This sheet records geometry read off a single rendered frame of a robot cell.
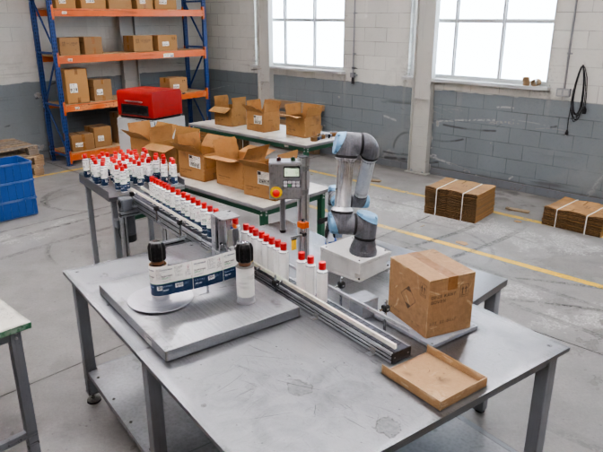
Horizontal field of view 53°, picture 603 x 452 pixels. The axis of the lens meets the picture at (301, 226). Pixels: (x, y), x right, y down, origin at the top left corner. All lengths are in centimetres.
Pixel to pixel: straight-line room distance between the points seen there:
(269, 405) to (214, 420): 21
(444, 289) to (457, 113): 613
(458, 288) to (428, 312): 17
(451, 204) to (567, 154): 176
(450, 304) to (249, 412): 98
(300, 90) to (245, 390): 834
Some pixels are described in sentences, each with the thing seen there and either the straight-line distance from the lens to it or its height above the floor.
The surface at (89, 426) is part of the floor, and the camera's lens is 372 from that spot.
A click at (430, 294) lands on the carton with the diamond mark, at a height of 106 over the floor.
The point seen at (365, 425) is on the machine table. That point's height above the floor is 83.
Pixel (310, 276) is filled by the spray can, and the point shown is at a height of 99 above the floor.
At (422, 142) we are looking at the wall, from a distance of 888.
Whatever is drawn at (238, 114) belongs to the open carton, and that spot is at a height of 93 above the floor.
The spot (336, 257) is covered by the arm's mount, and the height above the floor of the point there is 93.
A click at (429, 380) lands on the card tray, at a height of 83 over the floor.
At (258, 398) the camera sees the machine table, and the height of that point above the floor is 83.
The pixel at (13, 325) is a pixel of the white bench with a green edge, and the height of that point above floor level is 80.
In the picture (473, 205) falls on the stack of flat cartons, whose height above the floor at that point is 19.
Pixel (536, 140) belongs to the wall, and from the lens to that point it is 816.
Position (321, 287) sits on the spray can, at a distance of 280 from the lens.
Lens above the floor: 215
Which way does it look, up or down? 19 degrees down
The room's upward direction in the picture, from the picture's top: straight up
